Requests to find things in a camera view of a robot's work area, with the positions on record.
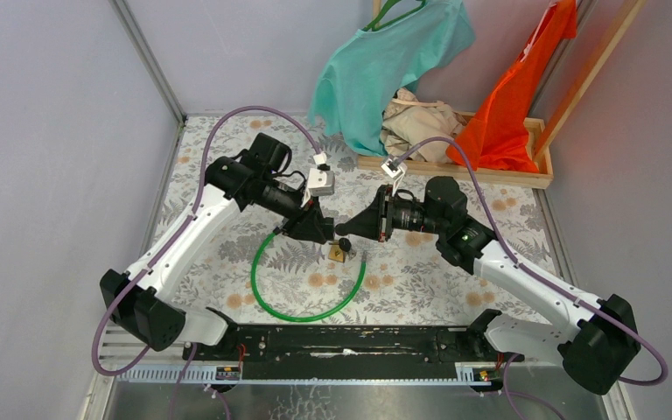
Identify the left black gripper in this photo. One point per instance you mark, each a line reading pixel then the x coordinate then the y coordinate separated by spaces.
pixel 305 220

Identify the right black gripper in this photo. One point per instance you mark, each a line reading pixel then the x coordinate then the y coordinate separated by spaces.
pixel 375 221

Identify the green cable lock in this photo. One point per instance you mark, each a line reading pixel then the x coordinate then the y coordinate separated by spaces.
pixel 297 282

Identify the brass padlock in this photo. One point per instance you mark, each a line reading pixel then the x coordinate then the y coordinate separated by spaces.
pixel 337 254

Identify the black padlock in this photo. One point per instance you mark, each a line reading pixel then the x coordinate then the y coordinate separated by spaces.
pixel 327 233

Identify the black head keys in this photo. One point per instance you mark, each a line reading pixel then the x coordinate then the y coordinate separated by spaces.
pixel 344 244

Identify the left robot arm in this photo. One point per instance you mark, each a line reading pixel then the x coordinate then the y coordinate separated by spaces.
pixel 139 300

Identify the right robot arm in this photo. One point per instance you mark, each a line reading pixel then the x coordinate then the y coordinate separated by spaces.
pixel 591 338

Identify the wooden tray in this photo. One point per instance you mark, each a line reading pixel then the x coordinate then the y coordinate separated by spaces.
pixel 538 180

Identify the floral table mat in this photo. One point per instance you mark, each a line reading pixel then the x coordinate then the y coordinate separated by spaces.
pixel 408 282

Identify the beige crumpled cloth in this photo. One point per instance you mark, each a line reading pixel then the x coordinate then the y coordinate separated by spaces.
pixel 408 121

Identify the teal t-shirt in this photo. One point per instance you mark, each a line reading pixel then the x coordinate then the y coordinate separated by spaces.
pixel 362 76

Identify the orange t-shirt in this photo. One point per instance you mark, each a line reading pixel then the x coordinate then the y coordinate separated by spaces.
pixel 496 137

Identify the green clothes hanger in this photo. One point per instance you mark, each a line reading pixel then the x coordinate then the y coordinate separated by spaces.
pixel 385 13

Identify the wooden rack pole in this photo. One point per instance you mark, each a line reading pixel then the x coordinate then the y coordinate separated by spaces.
pixel 624 17

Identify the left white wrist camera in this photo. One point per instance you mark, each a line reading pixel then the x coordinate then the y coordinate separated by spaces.
pixel 320 181

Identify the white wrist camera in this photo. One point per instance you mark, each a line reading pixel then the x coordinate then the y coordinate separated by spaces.
pixel 320 181
pixel 396 170

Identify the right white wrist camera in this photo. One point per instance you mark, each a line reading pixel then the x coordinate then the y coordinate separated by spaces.
pixel 396 170

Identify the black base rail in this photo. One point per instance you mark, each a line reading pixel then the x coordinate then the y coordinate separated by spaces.
pixel 355 352

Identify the aluminium corner post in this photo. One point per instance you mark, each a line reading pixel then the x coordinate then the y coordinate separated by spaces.
pixel 144 51

